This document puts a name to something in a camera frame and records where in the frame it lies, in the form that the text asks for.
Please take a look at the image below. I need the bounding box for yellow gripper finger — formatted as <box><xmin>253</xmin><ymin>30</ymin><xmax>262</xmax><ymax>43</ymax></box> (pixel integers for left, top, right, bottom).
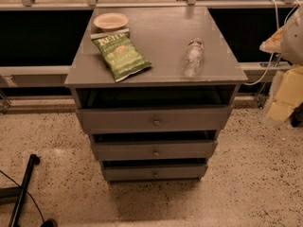
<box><xmin>259</xmin><ymin>26</ymin><xmax>284</xmax><ymax>53</ymax></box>

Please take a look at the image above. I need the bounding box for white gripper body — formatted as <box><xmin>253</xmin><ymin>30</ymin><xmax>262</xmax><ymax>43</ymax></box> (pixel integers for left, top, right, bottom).
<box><xmin>264</xmin><ymin>65</ymin><xmax>303</xmax><ymax>122</ymax></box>

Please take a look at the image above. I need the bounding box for grey bottom drawer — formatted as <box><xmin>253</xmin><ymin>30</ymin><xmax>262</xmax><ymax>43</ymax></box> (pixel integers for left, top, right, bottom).
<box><xmin>102</xmin><ymin>164</ymin><xmax>207</xmax><ymax>182</ymax></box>

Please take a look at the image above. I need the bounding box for grey drawer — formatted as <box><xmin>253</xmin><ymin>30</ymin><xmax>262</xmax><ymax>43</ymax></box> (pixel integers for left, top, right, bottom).
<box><xmin>102</xmin><ymin>164</ymin><xmax>207</xmax><ymax>182</ymax></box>
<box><xmin>76</xmin><ymin>106</ymin><xmax>232</xmax><ymax>134</ymax></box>
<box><xmin>91</xmin><ymin>140</ymin><xmax>218</xmax><ymax>161</ymax></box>

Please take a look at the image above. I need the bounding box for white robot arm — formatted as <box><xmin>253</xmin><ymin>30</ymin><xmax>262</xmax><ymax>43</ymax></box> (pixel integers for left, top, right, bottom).
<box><xmin>259</xmin><ymin>6</ymin><xmax>303</xmax><ymax>122</ymax></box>

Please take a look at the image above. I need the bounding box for grey wooden drawer cabinet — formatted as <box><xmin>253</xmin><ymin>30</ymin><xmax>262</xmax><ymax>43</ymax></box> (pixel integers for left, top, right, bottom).
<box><xmin>65</xmin><ymin>7</ymin><xmax>247</xmax><ymax>171</ymax></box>

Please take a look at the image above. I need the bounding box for grey middle drawer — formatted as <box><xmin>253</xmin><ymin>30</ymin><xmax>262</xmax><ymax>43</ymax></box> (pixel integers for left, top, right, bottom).
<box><xmin>91</xmin><ymin>140</ymin><xmax>218</xmax><ymax>161</ymax></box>

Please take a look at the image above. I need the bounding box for grey top drawer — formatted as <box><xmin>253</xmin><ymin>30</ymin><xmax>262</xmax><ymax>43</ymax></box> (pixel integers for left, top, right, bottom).
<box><xmin>76</xmin><ymin>106</ymin><xmax>232</xmax><ymax>134</ymax></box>

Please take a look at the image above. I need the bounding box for clear plastic water bottle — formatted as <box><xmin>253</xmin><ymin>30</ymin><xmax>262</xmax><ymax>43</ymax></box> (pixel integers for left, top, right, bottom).
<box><xmin>183</xmin><ymin>38</ymin><xmax>205</xmax><ymax>78</ymax></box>

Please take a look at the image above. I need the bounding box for green chip bag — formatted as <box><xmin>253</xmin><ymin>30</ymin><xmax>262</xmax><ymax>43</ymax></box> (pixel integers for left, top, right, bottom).
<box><xmin>90</xmin><ymin>28</ymin><xmax>152</xmax><ymax>82</ymax></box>

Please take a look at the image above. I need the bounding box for beige paper bowl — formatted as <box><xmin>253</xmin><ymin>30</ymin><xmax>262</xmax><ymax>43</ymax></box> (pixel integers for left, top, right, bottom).
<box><xmin>94</xmin><ymin>13</ymin><xmax>129</xmax><ymax>30</ymax></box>

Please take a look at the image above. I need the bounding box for black metal stand leg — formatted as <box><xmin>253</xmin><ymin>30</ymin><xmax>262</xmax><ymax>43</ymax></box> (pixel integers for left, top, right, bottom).
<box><xmin>0</xmin><ymin>154</ymin><xmax>40</xmax><ymax>227</ymax></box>

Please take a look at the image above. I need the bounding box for white hanging cable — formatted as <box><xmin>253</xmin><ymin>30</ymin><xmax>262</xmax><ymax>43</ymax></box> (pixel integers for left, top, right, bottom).
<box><xmin>242</xmin><ymin>0</ymin><xmax>303</xmax><ymax>87</ymax></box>

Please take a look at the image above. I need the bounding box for metal railing frame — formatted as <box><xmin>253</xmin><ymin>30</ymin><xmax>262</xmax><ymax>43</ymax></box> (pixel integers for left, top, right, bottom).
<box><xmin>0</xmin><ymin>0</ymin><xmax>303</xmax><ymax>115</ymax></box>

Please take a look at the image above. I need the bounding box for black floor cable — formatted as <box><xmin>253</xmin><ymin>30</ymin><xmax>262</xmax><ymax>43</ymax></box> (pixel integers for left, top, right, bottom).
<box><xmin>0</xmin><ymin>169</ymin><xmax>59</xmax><ymax>227</ymax></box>

